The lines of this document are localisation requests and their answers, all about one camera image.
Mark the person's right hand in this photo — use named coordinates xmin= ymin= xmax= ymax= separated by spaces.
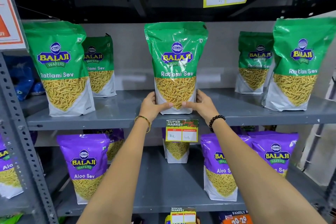
xmin=182 ymin=89 xmax=220 ymax=124

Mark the person's left hand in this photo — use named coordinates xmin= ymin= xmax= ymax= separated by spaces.
xmin=139 ymin=91 xmax=174 ymax=124

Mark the green snack packet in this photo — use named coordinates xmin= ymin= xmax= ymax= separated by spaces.
xmin=23 ymin=20 xmax=96 ymax=117
xmin=144 ymin=22 xmax=208 ymax=115
xmin=82 ymin=33 xmax=117 ymax=98
xmin=262 ymin=17 xmax=336 ymax=112
xmin=234 ymin=31 xmax=275 ymax=95

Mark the person's left forearm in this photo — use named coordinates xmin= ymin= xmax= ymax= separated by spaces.
xmin=77 ymin=117 xmax=153 ymax=224

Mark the person's right forearm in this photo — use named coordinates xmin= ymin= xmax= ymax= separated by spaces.
xmin=210 ymin=117 xmax=327 ymax=224

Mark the gold bangle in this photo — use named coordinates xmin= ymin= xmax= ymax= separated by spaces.
xmin=135 ymin=116 xmax=152 ymax=133

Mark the purple snack packet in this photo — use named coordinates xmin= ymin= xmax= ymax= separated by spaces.
xmin=248 ymin=131 xmax=299 ymax=178
xmin=0 ymin=133 xmax=24 ymax=200
xmin=162 ymin=127 xmax=190 ymax=164
xmin=84 ymin=128 xmax=125 ymax=162
xmin=201 ymin=133 xmax=254 ymax=202
xmin=56 ymin=134 xmax=111 ymax=205

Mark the orange biscuit packet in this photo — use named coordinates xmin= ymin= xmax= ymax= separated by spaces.
xmin=219 ymin=211 xmax=253 ymax=224

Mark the grey pipe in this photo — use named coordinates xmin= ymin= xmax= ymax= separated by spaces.
xmin=302 ymin=124 xmax=326 ymax=172

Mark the blue snack packet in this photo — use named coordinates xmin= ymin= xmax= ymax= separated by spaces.
xmin=4 ymin=56 xmax=46 ymax=101

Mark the orange and white sign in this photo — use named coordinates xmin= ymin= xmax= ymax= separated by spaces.
xmin=0 ymin=0 xmax=27 ymax=50

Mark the light green packet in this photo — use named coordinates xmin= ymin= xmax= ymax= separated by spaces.
xmin=0 ymin=213 xmax=23 ymax=224

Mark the black bead bracelet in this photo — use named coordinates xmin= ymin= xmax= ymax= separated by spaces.
xmin=209 ymin=115 xmax=226 ymax=132

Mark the grey perforated shelf post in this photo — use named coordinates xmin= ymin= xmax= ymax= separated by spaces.
xmin=0 ymin=0 xmax=59 ymax=224

